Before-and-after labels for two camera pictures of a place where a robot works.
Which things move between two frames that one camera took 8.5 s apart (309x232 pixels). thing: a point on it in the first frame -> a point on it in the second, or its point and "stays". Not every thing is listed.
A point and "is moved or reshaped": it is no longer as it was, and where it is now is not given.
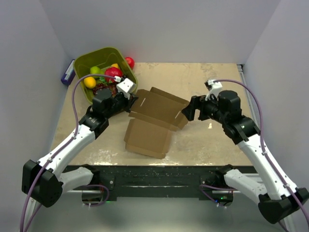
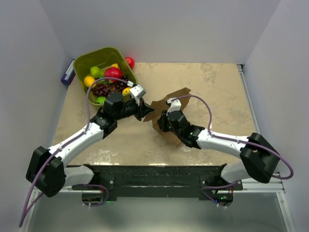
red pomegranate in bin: (113, 72) stays
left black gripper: (129, 101) -> (142, 109)
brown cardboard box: (155, 114) is moved or reshaped
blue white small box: (69, 74) stays
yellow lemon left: (90, 82) stays
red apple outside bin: (130, 62) stays
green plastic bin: (103, 59) stays
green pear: (95, 70) stays
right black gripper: (198, 102) -> (162, 121)
